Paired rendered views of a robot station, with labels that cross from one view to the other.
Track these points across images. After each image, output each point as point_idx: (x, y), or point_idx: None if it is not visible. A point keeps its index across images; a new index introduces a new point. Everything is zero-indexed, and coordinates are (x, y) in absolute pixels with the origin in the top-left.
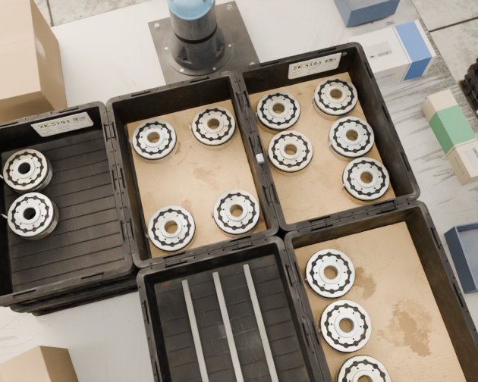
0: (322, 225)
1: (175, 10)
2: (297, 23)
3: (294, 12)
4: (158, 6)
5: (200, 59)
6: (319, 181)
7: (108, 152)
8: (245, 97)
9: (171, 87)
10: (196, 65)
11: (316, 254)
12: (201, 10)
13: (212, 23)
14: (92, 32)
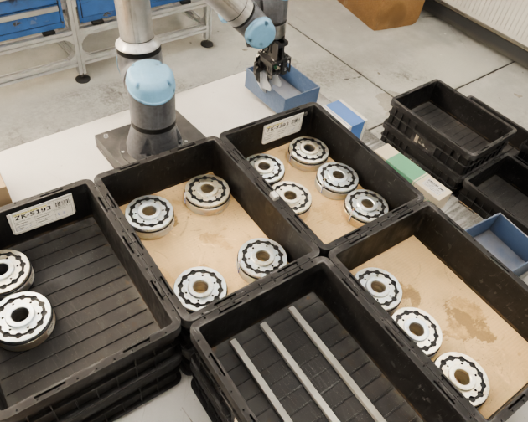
0: (358, 237)
1: (142, 97)
2: (237, 121)
3: (230, 115)
4: (98, 126)
5: (165, 151)
6: (324, 220)
7: (112, 221)
8: (236, 152)
9: (159, 156)
10: None
11: (356, 275)
12: (167, 94)
13: (173, 110)
14: (31, 155)
